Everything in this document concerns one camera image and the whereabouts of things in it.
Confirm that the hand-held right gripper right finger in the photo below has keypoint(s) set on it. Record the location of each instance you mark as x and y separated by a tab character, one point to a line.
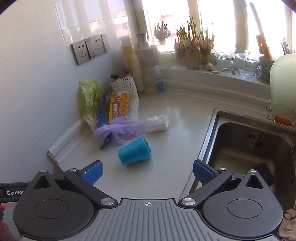
203	172

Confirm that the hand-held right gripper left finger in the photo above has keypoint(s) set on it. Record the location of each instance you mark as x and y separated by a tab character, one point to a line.
92	173

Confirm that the yellow food box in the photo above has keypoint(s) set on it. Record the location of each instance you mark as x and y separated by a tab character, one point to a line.
119	105

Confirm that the person's left hand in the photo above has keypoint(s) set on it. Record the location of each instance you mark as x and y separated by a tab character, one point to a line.
7	231

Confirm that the stainless steel sink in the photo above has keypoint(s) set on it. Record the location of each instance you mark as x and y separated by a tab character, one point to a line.
240	153

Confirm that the purple plastic glove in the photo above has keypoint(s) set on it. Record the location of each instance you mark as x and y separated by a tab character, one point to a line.
122	128

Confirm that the dark blue snack bag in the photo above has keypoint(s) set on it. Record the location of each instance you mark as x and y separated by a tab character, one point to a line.
101	115

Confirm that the black scrub sponge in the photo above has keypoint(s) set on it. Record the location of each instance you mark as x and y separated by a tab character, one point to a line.
264	173

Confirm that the white crumpled tissue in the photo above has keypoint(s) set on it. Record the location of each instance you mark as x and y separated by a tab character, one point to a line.
158	122

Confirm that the napa cabbage leaf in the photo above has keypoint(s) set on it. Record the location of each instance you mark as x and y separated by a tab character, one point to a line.
91	99

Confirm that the white foam net sleeve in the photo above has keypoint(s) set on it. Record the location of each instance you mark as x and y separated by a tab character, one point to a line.
131	90

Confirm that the light cloth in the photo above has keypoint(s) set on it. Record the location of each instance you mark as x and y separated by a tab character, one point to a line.
288	226

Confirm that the small blue white carton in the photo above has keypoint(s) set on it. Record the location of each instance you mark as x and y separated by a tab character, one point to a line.
159	81

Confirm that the loose garlic bulb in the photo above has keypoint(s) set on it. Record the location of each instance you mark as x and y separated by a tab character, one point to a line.
209	66

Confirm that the glass jar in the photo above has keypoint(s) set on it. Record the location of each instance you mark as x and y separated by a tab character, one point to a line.
223	62

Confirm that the yellow oil bottle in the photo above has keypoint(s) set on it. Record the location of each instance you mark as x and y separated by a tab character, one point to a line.
133	67

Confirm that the glass jars on sill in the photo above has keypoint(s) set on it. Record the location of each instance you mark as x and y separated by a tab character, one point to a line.
247	66

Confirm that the clear plastic container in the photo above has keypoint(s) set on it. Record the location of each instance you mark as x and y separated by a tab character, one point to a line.
149	69

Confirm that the glass bowl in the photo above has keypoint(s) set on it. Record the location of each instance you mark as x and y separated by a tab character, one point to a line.
167	58

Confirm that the grey utensil holder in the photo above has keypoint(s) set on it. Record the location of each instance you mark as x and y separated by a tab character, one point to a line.
266	69

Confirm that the sprouting garlic in jars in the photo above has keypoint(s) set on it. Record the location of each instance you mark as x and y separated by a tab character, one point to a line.
193	48

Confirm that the metal flask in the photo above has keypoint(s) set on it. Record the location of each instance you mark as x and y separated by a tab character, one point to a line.
143	41

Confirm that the hanging garlic bunch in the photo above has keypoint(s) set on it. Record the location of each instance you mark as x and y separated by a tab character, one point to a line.
162	32

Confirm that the bundle of chopsticks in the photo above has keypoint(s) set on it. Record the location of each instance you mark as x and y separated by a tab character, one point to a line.
286	47

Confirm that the wooden spatula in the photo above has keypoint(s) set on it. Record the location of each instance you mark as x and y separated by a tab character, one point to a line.
260	30

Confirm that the white vertical pipe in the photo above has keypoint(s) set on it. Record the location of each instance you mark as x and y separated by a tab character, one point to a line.
141	16

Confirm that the grey wall socket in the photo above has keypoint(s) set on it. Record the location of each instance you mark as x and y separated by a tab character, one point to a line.
97	45
81	52

